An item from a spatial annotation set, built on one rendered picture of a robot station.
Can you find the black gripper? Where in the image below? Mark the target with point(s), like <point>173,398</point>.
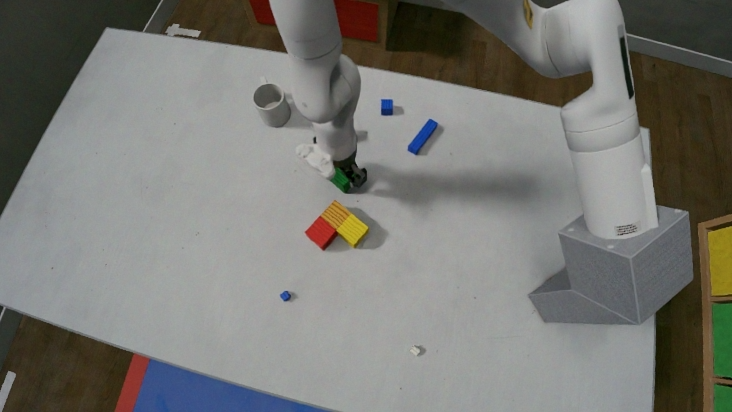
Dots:
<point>351,167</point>

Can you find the white mug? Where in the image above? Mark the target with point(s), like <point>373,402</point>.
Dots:
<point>268,95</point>

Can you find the dark green cube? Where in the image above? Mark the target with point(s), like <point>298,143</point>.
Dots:
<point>340,181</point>

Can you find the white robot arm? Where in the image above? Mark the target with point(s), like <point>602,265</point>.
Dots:
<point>601,125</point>

